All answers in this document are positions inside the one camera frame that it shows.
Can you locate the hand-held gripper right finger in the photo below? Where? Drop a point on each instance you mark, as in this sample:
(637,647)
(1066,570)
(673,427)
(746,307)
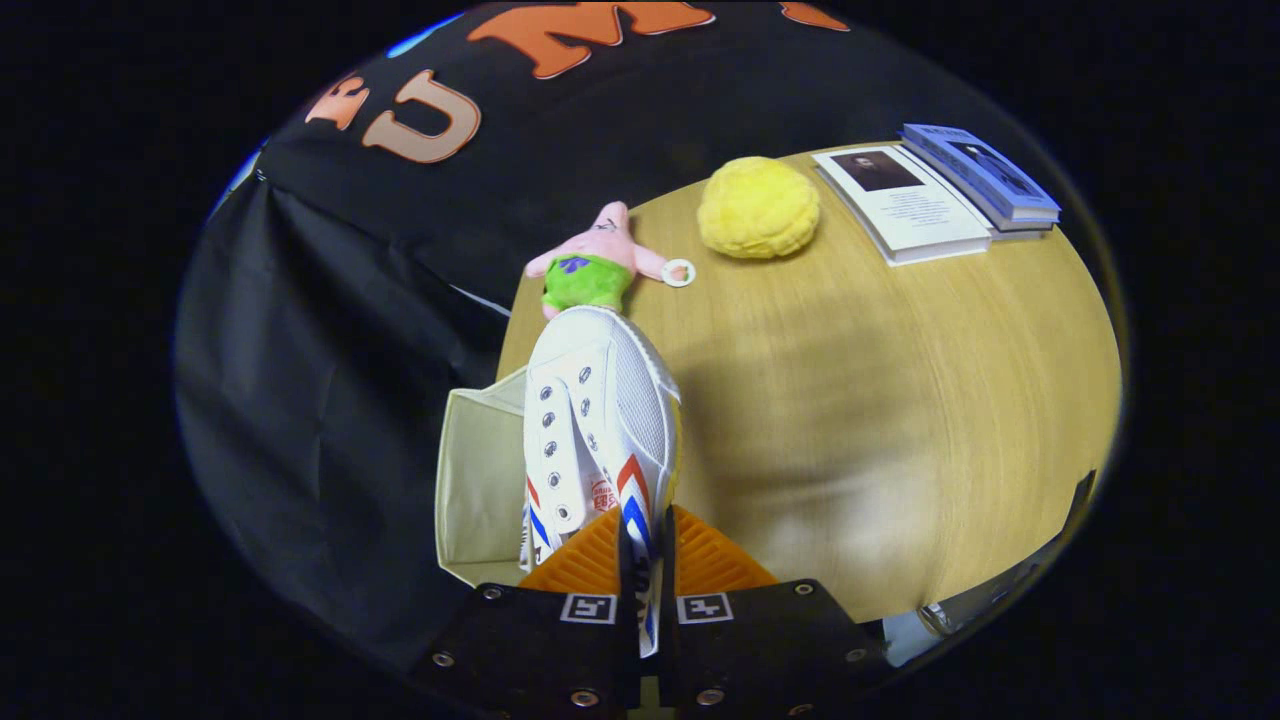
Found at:
(668,620)

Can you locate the blue book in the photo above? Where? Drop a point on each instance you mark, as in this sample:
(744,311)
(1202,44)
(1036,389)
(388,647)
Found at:
(985,175)

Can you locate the pink star plush toy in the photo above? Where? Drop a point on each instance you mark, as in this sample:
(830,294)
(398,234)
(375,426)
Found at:
(590,275)

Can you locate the brown fabric storage box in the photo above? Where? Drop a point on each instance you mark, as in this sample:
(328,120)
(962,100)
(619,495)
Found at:
(480,480)

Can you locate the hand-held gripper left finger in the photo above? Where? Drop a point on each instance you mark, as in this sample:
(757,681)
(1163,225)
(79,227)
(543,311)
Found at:
(628,620)

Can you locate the white book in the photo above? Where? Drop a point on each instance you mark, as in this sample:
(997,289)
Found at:
(915,210)

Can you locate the white canvas shoe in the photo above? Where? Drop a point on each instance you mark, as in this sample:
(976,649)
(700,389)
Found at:
(620,400)

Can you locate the yellow plush toy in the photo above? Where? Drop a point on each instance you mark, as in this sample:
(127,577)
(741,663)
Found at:
(758,210)

